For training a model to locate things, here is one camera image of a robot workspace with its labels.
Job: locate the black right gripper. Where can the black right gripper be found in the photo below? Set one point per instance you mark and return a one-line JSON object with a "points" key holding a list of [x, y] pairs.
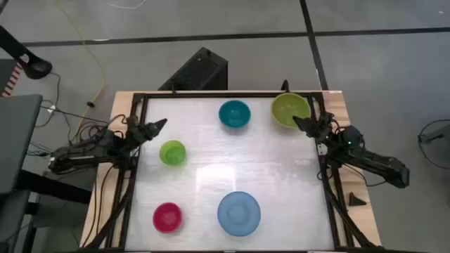
{"points": [[322, 128]]}

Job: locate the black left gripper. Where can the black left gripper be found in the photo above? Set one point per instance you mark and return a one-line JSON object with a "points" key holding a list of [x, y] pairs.
{"points": [[140, 131]]}

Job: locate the large lime green bowl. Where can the large lime green bowl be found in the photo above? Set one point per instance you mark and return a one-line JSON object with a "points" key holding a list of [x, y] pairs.
{"points": [[286, 107]]}

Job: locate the pink plastic bowl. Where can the pink plastic bowl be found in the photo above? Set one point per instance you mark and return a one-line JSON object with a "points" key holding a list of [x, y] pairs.
{"points": [[167, 217]]}

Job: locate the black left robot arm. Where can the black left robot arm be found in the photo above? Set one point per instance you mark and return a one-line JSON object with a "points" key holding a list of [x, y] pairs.
{"points": [[88, 151]]}

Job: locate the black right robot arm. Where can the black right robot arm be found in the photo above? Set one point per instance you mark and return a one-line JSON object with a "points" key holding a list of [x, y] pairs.
{"points": [[372, 163]]}

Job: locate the small green plastic bowl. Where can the small green plastic bowl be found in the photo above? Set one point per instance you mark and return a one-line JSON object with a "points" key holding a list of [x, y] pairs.
{"points": [[172, 152]]}

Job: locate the black perforated box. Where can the black perforated box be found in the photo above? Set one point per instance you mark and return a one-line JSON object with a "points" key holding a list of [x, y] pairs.
{"points": [[198, 72]]}

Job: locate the teal plastic bowl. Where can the teal plastic bowl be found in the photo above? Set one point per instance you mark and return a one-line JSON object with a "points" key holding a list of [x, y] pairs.
{"points": [[234, 114]]}

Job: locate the light blue plastic bowl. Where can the light blue plastic bowl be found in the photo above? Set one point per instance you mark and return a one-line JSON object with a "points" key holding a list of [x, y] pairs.
{"points": [[239, 213]]}

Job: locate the black stand foot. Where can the black stand foot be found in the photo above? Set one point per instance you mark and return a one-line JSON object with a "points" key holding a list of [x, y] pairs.
{"points": [[31, 63]]}

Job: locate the grey desk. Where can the grey desk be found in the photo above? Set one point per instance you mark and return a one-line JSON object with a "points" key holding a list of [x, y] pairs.
{"points": [[15, 140]]}

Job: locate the red white striped marker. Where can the red white striped marker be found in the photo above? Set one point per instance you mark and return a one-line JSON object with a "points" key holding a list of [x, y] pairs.
{"points": [[12, 81]]}

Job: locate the black triangular bracket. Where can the black triangular bracket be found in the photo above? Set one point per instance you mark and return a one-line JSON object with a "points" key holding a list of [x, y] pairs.
{"points": [[355, 200], [285, 86]]}

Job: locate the black metal table frame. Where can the black metal table frame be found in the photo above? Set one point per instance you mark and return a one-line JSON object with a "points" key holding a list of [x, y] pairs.
{"points": [[228, 95]]}

